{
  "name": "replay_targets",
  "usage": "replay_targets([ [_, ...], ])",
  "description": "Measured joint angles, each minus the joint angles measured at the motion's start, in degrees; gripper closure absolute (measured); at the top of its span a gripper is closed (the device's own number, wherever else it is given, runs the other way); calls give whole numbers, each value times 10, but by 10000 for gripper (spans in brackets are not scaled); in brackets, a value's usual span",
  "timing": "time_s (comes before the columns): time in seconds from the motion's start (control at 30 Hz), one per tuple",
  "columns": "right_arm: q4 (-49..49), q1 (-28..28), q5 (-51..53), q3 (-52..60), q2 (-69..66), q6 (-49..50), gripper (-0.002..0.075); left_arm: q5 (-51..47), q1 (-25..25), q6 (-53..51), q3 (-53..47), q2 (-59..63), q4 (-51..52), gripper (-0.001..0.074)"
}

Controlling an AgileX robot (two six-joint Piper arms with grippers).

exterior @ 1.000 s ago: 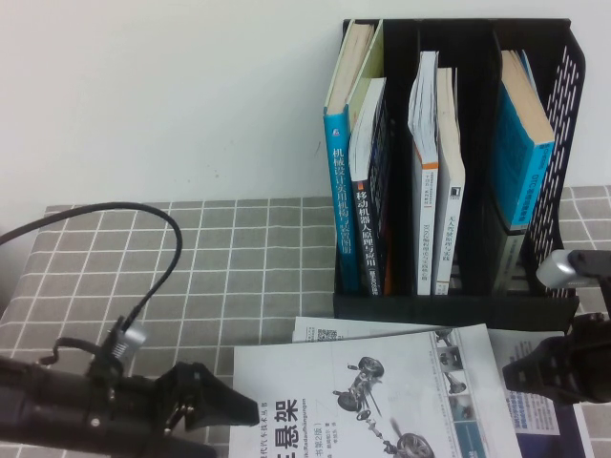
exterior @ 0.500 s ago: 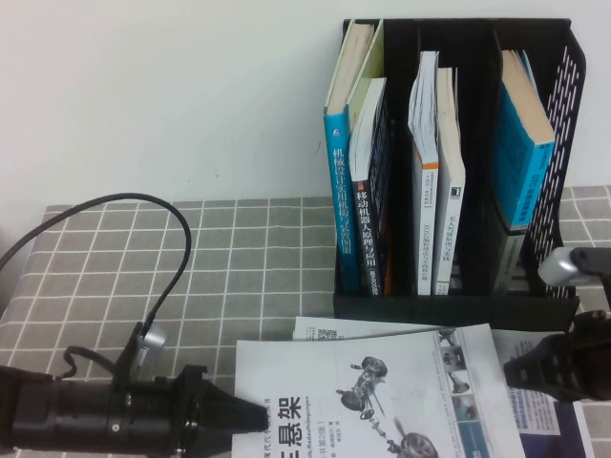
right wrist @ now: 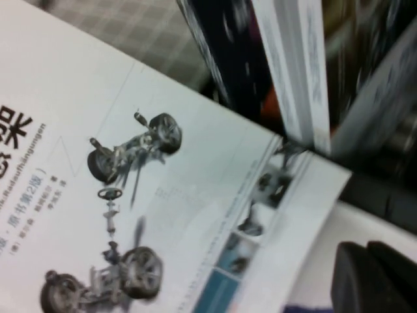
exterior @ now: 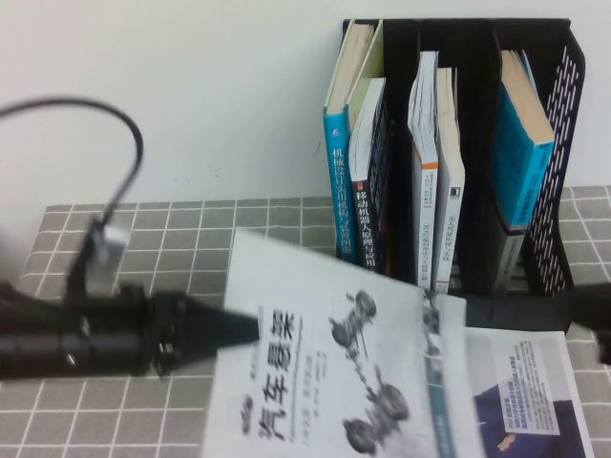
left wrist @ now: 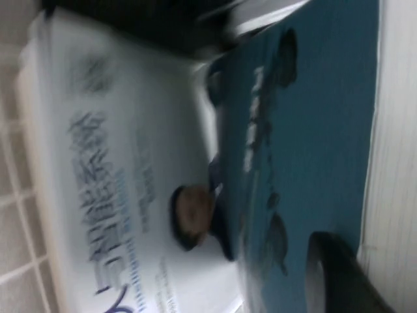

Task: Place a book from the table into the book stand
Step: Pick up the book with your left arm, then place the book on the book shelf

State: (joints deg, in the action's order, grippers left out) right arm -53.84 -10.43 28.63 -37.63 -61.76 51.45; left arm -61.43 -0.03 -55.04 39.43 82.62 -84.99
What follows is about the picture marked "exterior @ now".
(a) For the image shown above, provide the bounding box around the dark grey spine book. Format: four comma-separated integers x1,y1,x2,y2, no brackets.
494,223,527,295

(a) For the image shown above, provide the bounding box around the black camera cable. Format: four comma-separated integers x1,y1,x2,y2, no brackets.
0,97,145,228

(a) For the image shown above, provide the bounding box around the white driverless car book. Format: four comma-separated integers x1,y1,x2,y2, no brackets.
432,67,467,296

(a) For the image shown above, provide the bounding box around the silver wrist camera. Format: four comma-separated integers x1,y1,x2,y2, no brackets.
69,217,134,300

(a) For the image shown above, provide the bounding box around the intelligent systems magazine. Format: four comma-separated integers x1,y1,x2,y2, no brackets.
465,326,592,458

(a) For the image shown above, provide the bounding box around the white car suspension book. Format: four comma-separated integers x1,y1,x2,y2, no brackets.
200,230,486,458

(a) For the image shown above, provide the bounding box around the grey white checked tablecloth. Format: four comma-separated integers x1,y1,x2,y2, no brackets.
0,185,611,458

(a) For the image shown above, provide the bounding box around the teal hardcover mechanical design book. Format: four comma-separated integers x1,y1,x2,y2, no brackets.
323,21,386,267

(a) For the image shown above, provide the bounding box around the black mobile robot book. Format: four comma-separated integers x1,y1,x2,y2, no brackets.
348,77,395,279

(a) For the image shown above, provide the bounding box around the white book with orange band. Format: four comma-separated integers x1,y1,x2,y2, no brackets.
407,51,440,290

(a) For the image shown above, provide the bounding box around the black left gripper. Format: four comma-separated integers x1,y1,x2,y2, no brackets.
116,283,260,379

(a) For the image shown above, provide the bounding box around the black plastic book stand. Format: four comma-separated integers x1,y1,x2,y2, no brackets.
332,18,587,331

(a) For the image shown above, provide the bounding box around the blue DTC book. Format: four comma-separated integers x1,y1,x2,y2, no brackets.
491,50,557,235

